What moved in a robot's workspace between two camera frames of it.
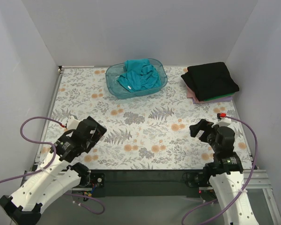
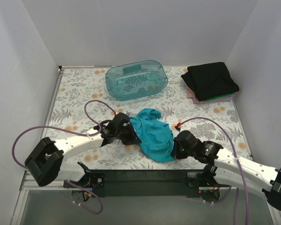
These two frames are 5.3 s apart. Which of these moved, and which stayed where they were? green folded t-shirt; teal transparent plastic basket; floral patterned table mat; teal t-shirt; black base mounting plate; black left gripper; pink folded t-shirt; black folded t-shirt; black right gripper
Moved: black left gripper; black right gripper; teal t-shirt
Stayed: green folded t-shirt; floral patterned table mat; teal transparent plastic basket; black folded t-shirt; pink folded t-shirt; black base mounting plate
